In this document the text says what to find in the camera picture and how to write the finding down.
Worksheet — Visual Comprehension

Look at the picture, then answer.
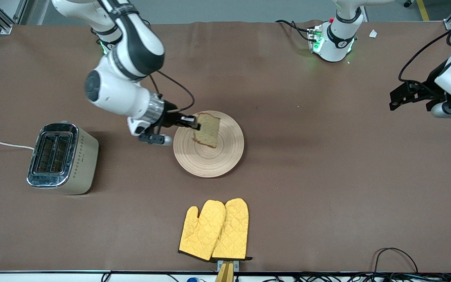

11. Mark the slice of toast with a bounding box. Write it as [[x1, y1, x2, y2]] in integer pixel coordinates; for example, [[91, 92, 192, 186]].
[[192, 112, 222, 149]]

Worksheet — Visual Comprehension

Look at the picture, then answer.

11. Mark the round wooden plate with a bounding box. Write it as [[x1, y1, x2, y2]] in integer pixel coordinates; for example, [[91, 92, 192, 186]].
[[173, 110, 245, 179]]

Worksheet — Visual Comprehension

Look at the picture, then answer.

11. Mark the beige chrome toaster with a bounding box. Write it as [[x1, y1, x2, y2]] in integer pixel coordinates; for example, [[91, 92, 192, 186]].
[[26, 121, 100, 195]]

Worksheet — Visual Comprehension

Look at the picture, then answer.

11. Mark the yellow quilted oven mitt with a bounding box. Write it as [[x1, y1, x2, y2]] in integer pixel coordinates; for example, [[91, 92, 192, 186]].
[[178, 200, 227, 262], [211, 198, 254, 262]]

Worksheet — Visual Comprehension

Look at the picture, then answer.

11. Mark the brown table cover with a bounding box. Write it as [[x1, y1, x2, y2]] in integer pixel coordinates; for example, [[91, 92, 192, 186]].
[[0, 20, 451, 273]]

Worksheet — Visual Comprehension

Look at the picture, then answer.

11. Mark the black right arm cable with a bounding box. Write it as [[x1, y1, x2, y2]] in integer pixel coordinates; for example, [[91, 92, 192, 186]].
[[148, 70, 195, 115]]

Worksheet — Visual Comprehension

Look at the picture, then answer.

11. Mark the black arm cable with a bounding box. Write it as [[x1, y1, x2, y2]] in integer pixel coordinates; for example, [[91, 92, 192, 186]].
[[148, 70, 195, 115], [398, 16, 451, 83]]

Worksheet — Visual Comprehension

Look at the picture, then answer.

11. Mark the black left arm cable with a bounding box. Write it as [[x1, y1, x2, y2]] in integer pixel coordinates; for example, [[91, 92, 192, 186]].
[[398, 16, 451, 83]]

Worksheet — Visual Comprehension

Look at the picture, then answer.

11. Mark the black base cable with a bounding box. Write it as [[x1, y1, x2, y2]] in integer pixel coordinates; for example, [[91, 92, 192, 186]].
[[275, 19, 317, 43]]

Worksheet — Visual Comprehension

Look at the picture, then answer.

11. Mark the black looped cable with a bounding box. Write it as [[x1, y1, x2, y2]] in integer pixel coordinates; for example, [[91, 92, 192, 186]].
[[373, 247, 419, 275]]

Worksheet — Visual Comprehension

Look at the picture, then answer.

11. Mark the small metal bracket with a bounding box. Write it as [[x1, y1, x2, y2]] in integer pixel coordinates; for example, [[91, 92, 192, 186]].
[[216, 259, 240, 273]]

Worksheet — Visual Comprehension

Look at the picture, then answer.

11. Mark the white toaster power cord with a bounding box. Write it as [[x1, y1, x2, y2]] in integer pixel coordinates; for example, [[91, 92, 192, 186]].
[[0, 140, 35, 151]]

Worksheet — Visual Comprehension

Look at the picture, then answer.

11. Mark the black cable bundle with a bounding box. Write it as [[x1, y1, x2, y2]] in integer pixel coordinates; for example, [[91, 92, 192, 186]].
[[263, 273, 451, 282]]

